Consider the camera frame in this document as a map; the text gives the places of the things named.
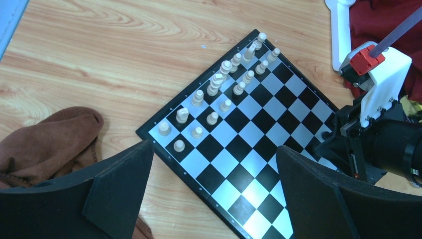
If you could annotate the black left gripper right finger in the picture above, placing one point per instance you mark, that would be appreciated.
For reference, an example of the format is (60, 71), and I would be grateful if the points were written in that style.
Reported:
(325, 204)

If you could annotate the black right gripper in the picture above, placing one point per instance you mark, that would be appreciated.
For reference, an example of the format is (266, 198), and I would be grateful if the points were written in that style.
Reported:
(389, 143)

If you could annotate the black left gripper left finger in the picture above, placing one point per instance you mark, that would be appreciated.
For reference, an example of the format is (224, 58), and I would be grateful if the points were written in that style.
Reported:
(101, 201)

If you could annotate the yellow metal tin tray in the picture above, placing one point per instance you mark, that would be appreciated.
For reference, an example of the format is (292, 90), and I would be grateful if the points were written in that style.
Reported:
(412, 109)

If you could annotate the cream chess pieces row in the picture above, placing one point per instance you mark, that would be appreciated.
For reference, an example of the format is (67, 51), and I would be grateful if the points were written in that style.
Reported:
(214, 89)

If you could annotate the brown crumpled cloth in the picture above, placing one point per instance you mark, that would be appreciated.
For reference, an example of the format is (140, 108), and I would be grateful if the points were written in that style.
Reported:
(63, 143)

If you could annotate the dark red hanging shirt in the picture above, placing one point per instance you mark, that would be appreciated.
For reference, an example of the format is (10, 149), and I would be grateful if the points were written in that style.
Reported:
(372, 20)

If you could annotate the white centre rack foot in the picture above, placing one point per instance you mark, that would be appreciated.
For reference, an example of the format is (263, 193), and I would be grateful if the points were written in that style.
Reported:
(340, 30)

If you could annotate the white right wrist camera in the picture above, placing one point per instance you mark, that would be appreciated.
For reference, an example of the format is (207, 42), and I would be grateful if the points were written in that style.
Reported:
(384, 84)

